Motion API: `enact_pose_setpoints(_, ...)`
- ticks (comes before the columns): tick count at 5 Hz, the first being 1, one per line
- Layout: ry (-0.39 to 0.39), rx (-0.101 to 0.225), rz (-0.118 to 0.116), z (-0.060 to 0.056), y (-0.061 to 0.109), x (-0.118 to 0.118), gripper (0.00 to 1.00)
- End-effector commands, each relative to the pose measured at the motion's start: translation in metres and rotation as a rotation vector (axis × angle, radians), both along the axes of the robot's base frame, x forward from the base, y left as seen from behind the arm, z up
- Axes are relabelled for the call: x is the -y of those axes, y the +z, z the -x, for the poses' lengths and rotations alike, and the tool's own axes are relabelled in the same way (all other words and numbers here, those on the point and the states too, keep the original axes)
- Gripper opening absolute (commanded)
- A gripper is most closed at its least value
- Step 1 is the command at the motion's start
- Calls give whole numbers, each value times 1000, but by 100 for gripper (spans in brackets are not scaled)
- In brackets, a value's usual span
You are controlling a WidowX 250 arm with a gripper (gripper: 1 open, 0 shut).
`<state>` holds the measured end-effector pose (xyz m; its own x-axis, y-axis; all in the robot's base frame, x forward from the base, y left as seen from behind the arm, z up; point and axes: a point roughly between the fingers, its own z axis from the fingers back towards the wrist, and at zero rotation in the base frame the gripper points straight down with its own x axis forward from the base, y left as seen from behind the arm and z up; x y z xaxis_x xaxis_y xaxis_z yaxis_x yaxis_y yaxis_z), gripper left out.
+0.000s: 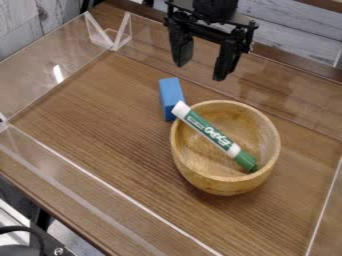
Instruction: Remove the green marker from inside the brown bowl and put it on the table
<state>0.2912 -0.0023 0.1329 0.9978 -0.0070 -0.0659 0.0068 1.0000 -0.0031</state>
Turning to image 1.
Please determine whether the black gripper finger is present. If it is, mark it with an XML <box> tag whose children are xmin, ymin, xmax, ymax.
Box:
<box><xmin>213</xmin><ymin>39</ymin><xmax>242</xmax><ymax>81</ymax></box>
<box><xmin>169</xmin><ymin>20</ymin><xmax>194</xmax><ymax>67</ymax></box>

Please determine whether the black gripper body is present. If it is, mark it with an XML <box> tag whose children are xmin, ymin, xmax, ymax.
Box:
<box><xmin>166</xmin><ymin>0</ymin><xmax>258</xmax><ymax>53</ymax></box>

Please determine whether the green Expo marker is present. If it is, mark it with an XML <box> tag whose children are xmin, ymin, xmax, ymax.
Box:
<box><xmin>171</xmin><ymin>101</ymin><xmax>258</xmax><ymax>173</ymax></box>

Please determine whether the brown wooden bowl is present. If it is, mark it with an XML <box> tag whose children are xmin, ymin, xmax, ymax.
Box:
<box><xmin>170</xmin><ymin>100</ymin><xmax>281</xmax><ymax>196</ymax></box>

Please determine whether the blue rectangular block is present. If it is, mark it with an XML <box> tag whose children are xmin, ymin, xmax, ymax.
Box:
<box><xmin>159</xmin><ymin>77</ymin><xmax>185</xmax><ymax>121</ymax></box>

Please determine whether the black metal stand base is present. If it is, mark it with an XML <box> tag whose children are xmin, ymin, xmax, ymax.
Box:
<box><xmin>0</xmin><ymin>213</ymin><xmax>79</xmax><ymax>256</ymax></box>

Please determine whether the clear acrylic corner bracket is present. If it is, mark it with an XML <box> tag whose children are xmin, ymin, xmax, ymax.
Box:
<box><xmin>85</xmin><ymin>12</ymin><xmax>133</xmax><ymax>51</ymax></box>

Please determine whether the black cable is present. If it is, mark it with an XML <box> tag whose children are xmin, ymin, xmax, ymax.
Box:
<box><xmin>0</xmin><ymin>225</ymin><xmax>49</xmax><ymax>256</ymax></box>

